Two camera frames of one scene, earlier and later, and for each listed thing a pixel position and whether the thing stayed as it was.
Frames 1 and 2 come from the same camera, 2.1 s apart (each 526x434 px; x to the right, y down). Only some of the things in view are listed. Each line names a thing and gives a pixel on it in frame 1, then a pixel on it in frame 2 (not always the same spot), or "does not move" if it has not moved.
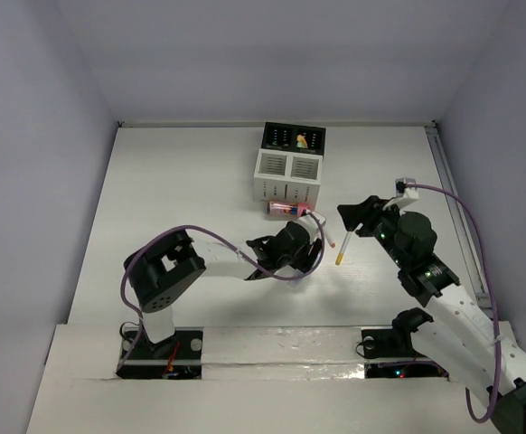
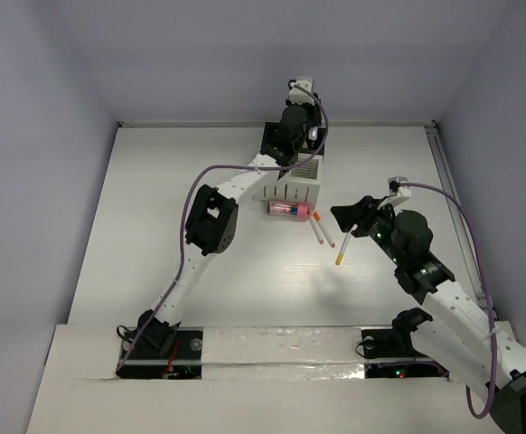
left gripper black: (306, 252) to (313, 147)
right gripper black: (367, 212) does not move
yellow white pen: (342, 251) does not move
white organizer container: (284, 176) does not move
